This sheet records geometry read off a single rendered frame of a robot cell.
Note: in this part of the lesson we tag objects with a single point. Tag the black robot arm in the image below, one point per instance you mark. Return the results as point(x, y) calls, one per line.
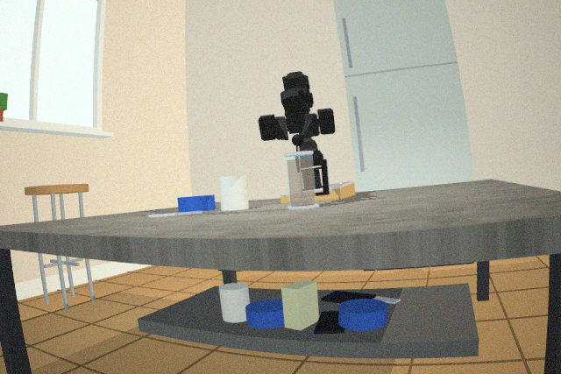
point(296, 96)

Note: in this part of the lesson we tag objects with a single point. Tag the pale green block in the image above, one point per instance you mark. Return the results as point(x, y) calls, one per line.
point(300, 304)

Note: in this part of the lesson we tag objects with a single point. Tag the white cylinder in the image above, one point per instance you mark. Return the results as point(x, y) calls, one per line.
point(233, 193)
point(234, 298)

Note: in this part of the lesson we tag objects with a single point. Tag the dark grey lower shelf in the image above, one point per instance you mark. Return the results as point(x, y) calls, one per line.
point(427, 322)

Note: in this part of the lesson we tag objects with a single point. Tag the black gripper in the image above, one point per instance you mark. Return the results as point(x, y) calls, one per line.
point(298, 121)

